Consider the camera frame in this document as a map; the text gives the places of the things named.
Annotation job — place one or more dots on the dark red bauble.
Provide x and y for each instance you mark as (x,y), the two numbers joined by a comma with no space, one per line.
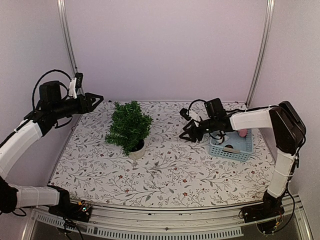
(229,146)

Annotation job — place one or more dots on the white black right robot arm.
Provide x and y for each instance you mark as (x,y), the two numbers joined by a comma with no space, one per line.
(289,133)

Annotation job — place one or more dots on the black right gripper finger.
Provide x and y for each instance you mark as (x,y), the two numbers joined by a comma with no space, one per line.
(188,135)
(192,125)

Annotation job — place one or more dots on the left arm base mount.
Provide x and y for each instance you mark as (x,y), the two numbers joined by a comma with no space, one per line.
(80,211)

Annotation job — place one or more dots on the light blue perforated basket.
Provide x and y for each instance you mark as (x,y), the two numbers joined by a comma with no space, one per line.
(243,147)

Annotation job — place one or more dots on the pink pompom ornament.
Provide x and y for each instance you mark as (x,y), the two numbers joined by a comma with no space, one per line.
(243,133)

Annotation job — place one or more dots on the aluminium front rail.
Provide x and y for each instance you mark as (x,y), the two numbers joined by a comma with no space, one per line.
(115,222)

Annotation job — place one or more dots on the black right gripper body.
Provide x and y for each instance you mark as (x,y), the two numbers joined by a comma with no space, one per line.
(212,127)

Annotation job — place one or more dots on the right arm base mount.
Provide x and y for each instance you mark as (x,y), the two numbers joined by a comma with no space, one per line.
(270,207)

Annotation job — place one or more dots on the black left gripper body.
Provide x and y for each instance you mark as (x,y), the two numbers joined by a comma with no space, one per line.
(61,110)

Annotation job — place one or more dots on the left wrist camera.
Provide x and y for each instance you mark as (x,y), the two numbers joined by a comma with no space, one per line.
(75,84)

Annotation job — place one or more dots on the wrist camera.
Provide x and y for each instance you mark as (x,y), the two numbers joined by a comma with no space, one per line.
(75,84)
(189,115)

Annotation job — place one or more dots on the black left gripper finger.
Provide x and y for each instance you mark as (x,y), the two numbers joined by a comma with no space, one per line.
(92,95)
(93,104)

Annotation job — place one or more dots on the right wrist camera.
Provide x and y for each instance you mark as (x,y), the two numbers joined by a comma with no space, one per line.
(189,115)

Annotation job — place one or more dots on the small green christmas tree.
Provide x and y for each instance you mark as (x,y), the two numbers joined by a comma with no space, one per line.
(129,126)

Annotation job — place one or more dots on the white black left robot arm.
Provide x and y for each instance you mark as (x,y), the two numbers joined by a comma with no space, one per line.
(50,108)

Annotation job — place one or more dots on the aluminium corner post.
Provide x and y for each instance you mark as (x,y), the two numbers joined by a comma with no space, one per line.
(270,5)
(62,12)

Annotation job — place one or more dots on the aluminium corner post right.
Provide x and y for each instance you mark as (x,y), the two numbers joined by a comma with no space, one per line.
(270,5)

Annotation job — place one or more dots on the aluminium corner post left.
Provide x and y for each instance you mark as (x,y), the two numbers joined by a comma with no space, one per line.
(62,12)

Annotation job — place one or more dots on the white ribbed plant pot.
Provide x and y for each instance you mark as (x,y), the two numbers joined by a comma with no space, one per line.
(138,151)

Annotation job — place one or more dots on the white cotton boll ornament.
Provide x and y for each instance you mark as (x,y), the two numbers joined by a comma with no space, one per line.
(221,138)

